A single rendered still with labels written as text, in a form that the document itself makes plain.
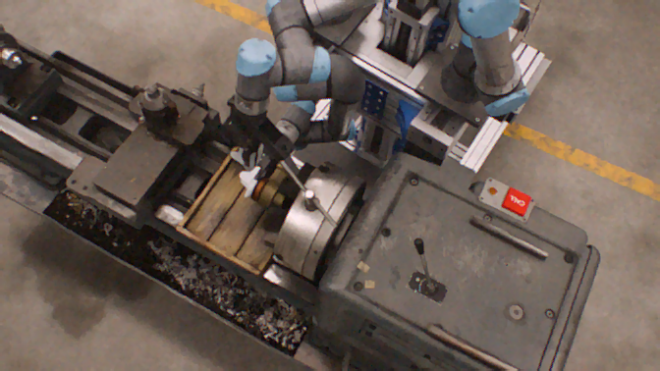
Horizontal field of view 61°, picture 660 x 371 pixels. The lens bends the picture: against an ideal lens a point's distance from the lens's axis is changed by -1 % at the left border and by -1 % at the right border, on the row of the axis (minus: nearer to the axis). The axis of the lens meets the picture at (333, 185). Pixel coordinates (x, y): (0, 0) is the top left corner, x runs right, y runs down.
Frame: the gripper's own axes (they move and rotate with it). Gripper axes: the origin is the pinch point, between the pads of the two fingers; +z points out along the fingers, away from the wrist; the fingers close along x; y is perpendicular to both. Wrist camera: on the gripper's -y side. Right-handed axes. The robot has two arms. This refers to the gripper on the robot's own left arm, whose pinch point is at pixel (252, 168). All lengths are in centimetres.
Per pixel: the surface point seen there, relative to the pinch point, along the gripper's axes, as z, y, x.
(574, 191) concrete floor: 95, -106, -153
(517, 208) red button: -2, -62, -26
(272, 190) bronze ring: 17.6, -1.9, -9.4
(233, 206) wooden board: 40.9, 12.4, -13.7
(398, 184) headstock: 1.3, -32.3, -18.0
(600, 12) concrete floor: 62, -83, -276
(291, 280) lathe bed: 45.7, -15.3, -3.2
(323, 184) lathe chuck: 5.7, -15.3, -10.3
